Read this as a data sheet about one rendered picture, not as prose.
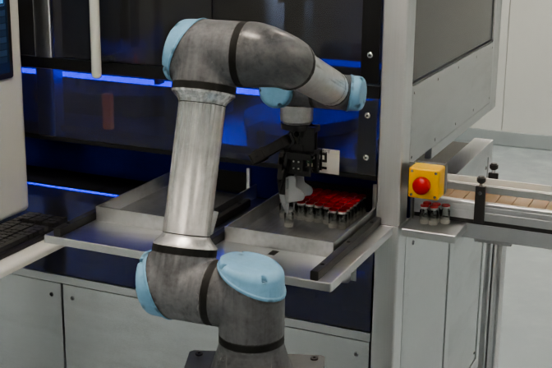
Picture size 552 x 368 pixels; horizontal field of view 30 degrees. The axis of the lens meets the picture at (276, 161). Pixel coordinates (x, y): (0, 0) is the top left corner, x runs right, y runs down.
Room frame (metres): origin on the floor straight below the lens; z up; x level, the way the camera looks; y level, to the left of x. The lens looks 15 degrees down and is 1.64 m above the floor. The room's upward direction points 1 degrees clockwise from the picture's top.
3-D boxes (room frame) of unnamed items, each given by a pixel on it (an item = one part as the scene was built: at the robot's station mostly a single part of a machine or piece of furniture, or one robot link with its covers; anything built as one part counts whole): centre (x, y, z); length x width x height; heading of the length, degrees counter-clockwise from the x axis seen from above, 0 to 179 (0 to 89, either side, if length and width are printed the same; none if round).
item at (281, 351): (1.67, 0.04, 0.84); 0.15 x 0.15 x 0.10
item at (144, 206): (2.43, 0.24, 0.90); 0.34 x 0.26 x 0.04; 156
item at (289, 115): (2.28, -0.05, 1.15); 0.08 x 0.08 x 0.05
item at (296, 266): (2.29, 0.11, 0.87); 0.70 x 0.48 x 0.02; 66
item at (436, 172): (2.30, -0.35, 1.00); 0.08 x 0.07 x 0.07; 156
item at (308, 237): (2.29, -0.07, 0.90); 0.34 x 0.26 x 0.04; 156
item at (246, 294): (1.68, 0.05, 0.96); 0.13 x 0.12 x 0.14; 69
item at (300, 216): (2.33, -0.09, 0.91); 0.18 x 0.02 x 0.05; 66
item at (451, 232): (2.33, -0.38, 0.87); 0.14 x 0.13 x 0.02; 156
